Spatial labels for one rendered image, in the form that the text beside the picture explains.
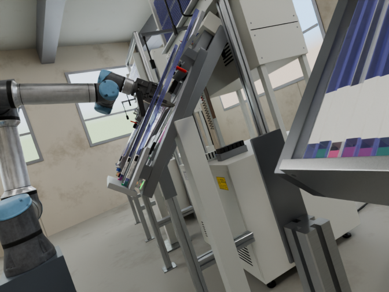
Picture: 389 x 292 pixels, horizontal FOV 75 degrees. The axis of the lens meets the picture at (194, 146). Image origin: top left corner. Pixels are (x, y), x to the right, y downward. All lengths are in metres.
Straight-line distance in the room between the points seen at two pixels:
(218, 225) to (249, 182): 0.41
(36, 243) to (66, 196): 3.75
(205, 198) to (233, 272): 0.24
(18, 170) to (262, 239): 1.03
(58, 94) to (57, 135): 3.78
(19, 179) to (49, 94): 0.34
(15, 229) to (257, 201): 0.91
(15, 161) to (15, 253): 0.34
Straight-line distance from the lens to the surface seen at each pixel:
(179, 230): 1.02
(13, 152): 1.17
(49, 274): 1.02
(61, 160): 4.77
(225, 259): 0.84
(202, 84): 1.12
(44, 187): 4.74
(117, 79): 1.22
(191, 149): 0.75
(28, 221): 1.03
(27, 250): 1.02
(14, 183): 1.16
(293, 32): 1.49
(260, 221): 1.22
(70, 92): 1.06
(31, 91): 1.07
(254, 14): 1.39
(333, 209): 1.51
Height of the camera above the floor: 0.79
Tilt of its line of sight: 2 degrees down
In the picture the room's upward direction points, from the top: 18 degrees counter-clockwise
